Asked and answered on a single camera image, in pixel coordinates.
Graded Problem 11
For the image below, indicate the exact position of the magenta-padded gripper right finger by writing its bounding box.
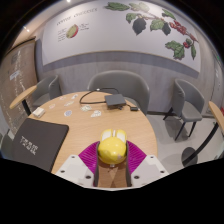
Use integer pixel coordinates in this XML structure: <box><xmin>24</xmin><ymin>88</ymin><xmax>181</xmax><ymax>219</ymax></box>
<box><xmin>125</xmin><ymin>140</ymin><xmax>170</xmax><ymax>188</ymax></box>

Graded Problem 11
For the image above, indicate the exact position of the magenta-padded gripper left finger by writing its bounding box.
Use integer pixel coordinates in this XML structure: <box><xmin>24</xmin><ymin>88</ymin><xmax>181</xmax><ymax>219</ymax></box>
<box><xmin>54</xmin><ymin>141</ymin><xmax>100</xmax><ymax>188</ymax></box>

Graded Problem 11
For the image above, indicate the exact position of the yellow computer mouse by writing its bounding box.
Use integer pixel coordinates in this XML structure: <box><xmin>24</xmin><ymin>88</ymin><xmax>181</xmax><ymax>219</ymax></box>
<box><xmin>97</xmin><ymin>129</ymin><xmax>128</xmax><ymax>165</ymax></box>

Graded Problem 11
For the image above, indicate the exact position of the black mouse pad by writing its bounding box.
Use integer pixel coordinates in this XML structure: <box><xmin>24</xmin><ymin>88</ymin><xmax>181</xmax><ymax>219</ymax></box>
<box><xmin>12</xmin><ymin>117</ymin><xmax>70</xmax><ymax>173</ymax></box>

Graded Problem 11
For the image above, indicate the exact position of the flat black box device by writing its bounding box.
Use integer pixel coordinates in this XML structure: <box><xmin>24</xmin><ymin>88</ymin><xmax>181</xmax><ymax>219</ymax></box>
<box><xmin>104</xmin><ymin>93</ymin><xmax>127</xmax><ymax>108</ymax></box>

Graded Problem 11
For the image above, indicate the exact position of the small white box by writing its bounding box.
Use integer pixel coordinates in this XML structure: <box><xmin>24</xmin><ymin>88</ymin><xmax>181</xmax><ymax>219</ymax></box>
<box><xmin>32</xmin><ymin>107</ymin><xmax>46</xmax><ymax>118</ymax></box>

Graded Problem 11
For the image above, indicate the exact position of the grey armchair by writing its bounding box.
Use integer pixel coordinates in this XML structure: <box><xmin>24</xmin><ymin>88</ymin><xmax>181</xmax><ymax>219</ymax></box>
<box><xmin>32</xmin><ymin>74</ymin><xmax>62</xmax><ymax>108</ymax></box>
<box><xmin>87</xmin><ymin>69</ymin><xmax>151</xmax><ymax>116</ymax></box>

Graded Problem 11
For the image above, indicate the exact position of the grey chair with black legs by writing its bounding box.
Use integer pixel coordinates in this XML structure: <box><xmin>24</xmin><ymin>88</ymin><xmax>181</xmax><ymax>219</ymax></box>
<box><xmin>163</xmin><ymin>78</ymin><xmax>206</xmax><ymax>141</ymax></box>

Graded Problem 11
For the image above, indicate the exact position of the round wooden side table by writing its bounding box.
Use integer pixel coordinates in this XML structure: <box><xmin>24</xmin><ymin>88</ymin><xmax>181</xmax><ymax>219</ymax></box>
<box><xmin>9</xmin><ymin>84</ymin><xmax>38</xmax><ymax>117</ymax></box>

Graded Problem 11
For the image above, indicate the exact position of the brown notice board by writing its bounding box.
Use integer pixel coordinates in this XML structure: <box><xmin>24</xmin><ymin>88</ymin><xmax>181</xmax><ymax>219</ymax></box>
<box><xmin>0</xmin><ymin>40</ymin><xmax>38</xmax><ymax>129</ymax></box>

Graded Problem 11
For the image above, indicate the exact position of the black cable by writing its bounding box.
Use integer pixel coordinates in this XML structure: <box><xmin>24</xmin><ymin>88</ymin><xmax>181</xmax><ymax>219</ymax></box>
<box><xmin>79</xmin><ymin>87</ymin><xmax>120</xmax><ymax>105</ymax></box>

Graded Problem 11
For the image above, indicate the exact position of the wooden table with black pedestal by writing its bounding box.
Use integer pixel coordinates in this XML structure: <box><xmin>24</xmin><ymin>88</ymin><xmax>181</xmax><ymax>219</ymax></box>
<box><xmin>181</xmin><ymin>101</ymin><xmax>224</xmax><ymax>167</ymax></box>

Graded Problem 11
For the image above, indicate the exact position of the coffee plant wall mural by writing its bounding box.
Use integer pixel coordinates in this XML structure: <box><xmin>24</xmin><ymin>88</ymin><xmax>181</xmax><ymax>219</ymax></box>
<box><xmin>42</xmin><ymin>0</ymin><xmax>202</xmax><ymax>73</ymax></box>

